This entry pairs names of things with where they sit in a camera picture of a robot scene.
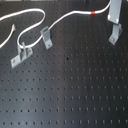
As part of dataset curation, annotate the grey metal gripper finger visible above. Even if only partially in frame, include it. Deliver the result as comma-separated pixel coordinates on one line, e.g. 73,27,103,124
108,0,122,24

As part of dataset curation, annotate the white cable with red band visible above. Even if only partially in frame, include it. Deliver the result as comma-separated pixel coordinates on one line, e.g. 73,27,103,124
0,0,114,52

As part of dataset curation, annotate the grey cable clip right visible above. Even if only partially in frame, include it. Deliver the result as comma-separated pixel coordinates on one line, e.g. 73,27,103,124
109,24,123,45

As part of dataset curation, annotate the grey cable clip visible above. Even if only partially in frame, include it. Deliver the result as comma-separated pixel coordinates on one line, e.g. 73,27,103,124
109,24,123,45
11,43,33,68
40,27,53,49

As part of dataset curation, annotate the grey cable clip middle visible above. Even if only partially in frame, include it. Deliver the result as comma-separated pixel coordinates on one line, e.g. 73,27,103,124
40,27,53,49

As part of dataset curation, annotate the grey cable clip left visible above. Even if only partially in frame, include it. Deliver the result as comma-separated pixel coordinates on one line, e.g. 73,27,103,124
11,43,33,68

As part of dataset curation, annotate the frayed white cable end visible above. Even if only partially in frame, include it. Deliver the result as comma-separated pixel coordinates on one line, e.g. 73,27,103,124
10,24,18,33

